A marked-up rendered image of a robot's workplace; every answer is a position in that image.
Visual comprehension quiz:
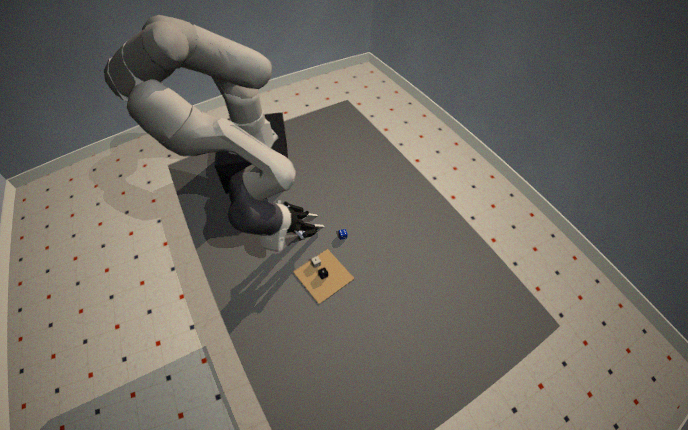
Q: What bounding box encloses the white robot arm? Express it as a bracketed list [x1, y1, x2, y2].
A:
[104, 15, 296, 251]

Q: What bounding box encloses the orange flat mat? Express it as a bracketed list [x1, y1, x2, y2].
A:
[293, 249, 355, 304]

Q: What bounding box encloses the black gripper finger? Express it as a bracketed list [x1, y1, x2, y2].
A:
[295, 219, 324, 241]
[283, 201, 317, 221]

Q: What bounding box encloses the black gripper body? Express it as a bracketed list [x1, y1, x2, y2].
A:
[287, 207, 301, 233]

